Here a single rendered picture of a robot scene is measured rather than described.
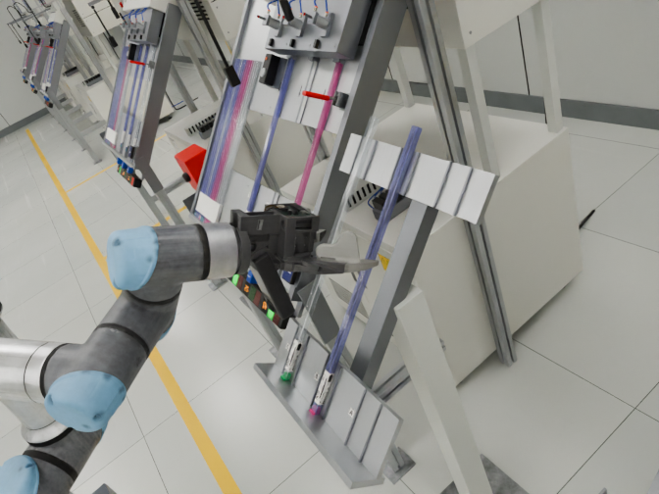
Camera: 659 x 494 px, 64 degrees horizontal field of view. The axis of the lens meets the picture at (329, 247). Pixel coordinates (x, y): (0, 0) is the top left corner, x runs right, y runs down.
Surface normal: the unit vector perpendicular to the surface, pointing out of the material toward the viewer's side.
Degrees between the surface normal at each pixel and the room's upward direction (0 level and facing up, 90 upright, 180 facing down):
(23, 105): 90
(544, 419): 0
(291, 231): 90
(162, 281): 115
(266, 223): 90
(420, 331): 90
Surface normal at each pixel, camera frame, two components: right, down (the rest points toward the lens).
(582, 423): -0.35, -0.76
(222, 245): 0.51, -0.16
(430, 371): 0.52, 0.33
